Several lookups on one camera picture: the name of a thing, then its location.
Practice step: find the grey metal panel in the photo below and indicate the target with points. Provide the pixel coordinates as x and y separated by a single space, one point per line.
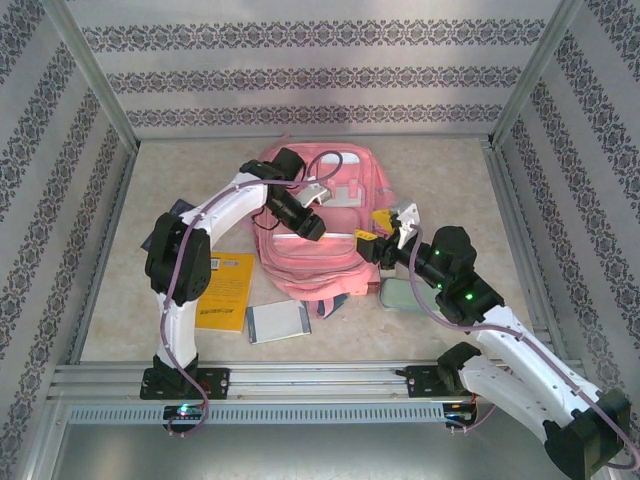
320 455

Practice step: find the aluminium frame post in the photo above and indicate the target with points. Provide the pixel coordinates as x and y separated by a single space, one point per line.
532 75
105 95

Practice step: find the mint green pencil case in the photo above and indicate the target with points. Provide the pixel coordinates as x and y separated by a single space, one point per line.
395 295

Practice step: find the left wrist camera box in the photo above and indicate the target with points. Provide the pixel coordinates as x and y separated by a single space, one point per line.
315 192

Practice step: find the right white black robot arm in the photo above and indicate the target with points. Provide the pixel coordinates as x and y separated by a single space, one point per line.
525 380

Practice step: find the navy book with printed text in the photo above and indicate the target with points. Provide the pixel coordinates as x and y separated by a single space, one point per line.
182 205

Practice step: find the yellow book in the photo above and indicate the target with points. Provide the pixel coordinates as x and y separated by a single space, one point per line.
230 300

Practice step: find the aluminium side rail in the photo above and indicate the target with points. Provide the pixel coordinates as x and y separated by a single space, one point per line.
522 250
102 250

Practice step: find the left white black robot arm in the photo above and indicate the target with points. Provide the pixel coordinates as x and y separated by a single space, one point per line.
175 260

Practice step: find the pink school backpack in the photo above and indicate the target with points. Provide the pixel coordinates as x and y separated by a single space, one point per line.
320 260

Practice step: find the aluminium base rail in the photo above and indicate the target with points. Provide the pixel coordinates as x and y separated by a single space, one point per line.
320 380

